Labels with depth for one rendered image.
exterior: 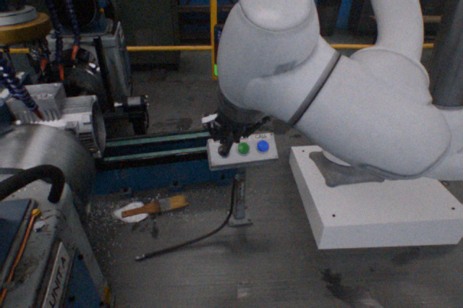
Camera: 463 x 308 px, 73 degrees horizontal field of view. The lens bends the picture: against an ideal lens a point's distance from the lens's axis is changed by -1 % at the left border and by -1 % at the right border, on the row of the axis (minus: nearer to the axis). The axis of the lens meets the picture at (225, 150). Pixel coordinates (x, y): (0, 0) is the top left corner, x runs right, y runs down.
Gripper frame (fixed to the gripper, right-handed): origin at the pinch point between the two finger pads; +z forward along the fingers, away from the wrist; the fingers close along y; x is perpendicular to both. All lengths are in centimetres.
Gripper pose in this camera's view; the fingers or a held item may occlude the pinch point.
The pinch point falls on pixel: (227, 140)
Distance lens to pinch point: 69.3
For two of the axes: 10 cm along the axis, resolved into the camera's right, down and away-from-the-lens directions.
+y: -9.8, 1.1, -1.6
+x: 1.5, 9.5, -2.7
